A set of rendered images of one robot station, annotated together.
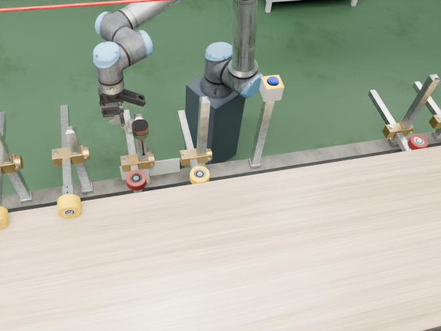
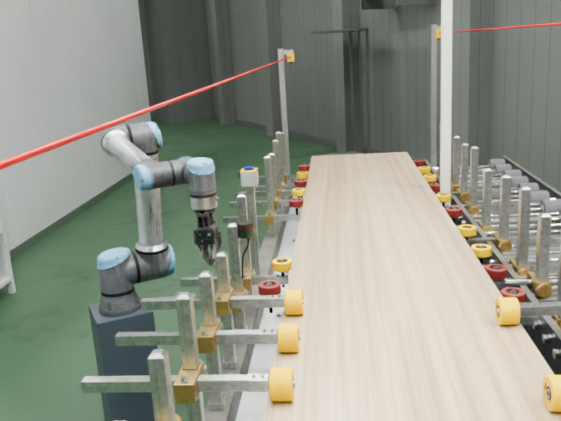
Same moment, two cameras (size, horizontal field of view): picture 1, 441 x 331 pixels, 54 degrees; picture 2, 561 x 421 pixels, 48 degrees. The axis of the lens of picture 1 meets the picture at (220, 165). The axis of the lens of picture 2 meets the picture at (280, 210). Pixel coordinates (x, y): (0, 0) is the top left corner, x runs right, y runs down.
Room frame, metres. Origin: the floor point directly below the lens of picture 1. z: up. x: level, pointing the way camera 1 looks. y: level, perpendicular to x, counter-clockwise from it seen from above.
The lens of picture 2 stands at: (0.01, 2.24, 1.73)
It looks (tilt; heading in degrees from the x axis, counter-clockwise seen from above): 15 degrees down; 295
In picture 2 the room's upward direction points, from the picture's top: 3 degrees counter-clockwise
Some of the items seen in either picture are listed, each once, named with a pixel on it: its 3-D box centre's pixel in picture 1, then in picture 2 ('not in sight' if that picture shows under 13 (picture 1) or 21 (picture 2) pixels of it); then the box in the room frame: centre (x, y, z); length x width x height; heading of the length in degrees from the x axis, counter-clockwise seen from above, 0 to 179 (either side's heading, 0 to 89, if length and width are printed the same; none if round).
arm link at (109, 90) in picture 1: (111, 83); (204, 202); (1.13, 0.42, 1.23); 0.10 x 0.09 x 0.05; 19
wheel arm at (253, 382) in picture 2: not in sight; (182, 382); (0.84, 1.08, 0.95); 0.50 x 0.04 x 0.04; 19
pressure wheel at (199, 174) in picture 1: (199, 180); (282, 272); (1.02, 0.08, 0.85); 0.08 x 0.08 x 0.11
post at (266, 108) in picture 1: (261, 132); (253, 235); (1.26, -0.16, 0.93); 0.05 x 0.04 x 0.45; 109
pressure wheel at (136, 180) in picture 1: (136, 185); (270, 297); (0.96, 0.32, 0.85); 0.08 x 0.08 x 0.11
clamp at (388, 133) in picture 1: (398, 130); (270, 217); (1.49, -0.83, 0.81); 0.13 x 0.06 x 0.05; 109
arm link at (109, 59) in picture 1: (108, 63); (201, 177); (1.14, 0.42, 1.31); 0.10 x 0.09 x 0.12; 142
